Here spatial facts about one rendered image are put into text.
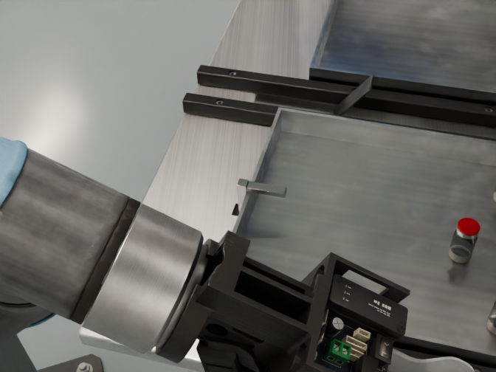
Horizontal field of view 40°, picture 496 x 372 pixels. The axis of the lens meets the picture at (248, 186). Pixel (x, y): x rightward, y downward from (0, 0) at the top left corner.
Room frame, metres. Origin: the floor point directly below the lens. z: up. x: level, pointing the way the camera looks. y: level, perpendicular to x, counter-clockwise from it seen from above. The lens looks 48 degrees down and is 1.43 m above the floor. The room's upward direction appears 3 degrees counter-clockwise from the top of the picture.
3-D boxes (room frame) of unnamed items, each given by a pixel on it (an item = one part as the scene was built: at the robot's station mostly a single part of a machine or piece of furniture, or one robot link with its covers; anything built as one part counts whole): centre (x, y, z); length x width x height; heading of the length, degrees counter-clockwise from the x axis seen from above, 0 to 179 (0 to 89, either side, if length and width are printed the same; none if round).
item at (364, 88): (0.62, -0.08, 0.91); 0.14 x 0.03 x 0.06; 72
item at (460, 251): (0.39, -0.21, 0.90); 0.02 x 0.02 x 0.04
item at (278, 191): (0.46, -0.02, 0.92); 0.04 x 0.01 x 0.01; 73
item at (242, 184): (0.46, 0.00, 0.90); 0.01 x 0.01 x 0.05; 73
